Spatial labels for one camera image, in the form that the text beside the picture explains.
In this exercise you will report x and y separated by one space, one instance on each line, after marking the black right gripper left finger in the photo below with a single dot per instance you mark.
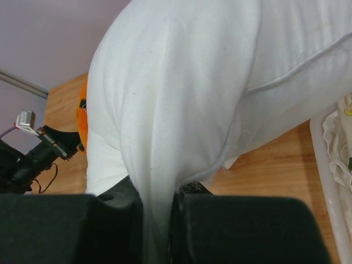
72 228

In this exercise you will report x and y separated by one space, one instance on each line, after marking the left aluminium frame post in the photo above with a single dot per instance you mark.
23 84

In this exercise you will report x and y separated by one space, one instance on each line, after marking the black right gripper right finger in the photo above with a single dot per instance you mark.
206 228

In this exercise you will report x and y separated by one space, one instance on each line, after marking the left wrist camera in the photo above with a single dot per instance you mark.
25 121

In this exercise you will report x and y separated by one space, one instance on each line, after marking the white pillow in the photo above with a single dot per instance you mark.
176 88

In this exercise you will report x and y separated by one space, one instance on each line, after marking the white plastic laundry basket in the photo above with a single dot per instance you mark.
330 187

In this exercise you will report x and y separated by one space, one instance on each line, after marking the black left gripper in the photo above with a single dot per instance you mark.
19 170

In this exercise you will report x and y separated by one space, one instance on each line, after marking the white cartoon print cloth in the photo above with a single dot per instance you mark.
337 135

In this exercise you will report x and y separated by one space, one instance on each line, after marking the orange patterned pillowcase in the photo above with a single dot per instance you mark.
81 118

